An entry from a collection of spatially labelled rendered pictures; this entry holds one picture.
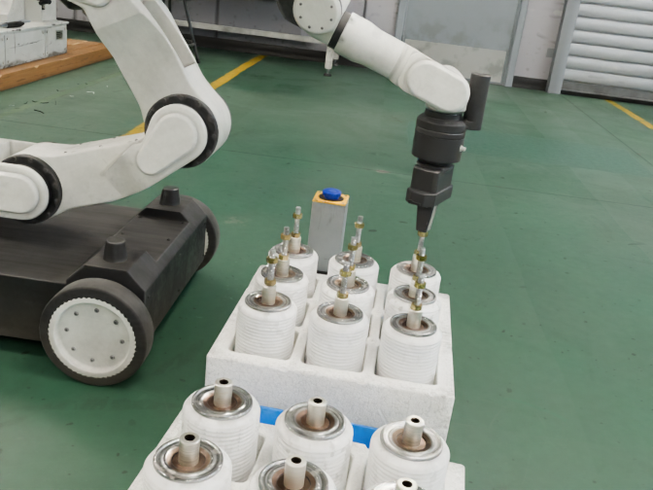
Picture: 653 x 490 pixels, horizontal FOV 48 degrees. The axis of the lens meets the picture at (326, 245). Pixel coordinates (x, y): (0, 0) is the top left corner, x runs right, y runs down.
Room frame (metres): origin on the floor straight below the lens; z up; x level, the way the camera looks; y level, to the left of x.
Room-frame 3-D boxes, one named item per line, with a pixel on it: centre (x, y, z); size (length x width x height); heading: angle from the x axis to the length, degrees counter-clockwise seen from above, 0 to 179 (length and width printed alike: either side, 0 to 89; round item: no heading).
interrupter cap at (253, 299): (1.07, 0.08, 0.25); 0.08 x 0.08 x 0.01
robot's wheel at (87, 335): (1.17, 0.40, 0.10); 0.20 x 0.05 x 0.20; 87
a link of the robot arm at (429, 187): (1.28, -0.18, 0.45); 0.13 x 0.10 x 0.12; 153
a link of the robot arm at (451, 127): (1.29, -0.19, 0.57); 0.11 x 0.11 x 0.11; 89
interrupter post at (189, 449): (0.65, 0.12, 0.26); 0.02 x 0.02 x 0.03
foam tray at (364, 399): (1.18, -0.05, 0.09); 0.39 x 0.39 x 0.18; 85
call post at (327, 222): (1.47, 0.00, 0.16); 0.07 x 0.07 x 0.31; 85
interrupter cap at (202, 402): (0.77, 0.10, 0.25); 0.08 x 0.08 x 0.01
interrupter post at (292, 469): (0.64, 0.00, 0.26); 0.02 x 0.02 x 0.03
